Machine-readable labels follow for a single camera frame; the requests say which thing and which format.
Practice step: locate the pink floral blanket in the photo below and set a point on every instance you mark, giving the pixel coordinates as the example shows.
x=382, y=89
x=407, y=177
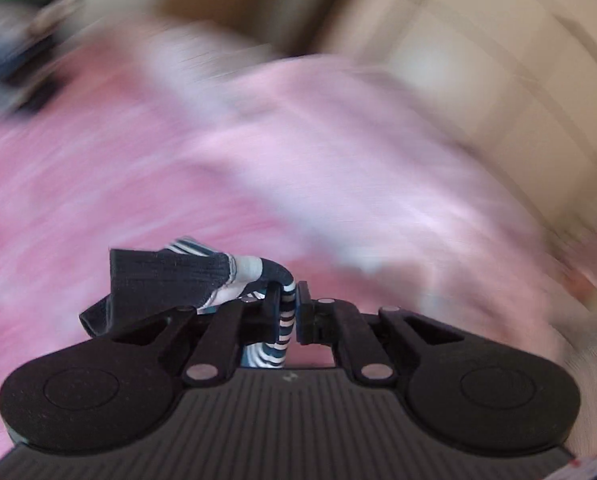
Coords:
x=78, y=185

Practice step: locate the blue cloth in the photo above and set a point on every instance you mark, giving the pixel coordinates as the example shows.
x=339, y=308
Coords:
x=6, y=47

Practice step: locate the dark cloth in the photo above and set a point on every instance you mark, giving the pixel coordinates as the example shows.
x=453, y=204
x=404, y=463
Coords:
x=31, y=92

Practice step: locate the navy striped shirt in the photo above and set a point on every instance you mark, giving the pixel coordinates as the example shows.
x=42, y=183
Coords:
x=168, y=275

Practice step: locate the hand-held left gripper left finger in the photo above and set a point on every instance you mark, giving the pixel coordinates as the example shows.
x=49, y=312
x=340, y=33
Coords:
x=258, y=320

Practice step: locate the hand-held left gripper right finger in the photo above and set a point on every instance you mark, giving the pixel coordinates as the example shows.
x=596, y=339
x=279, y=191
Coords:
x=303, y=320

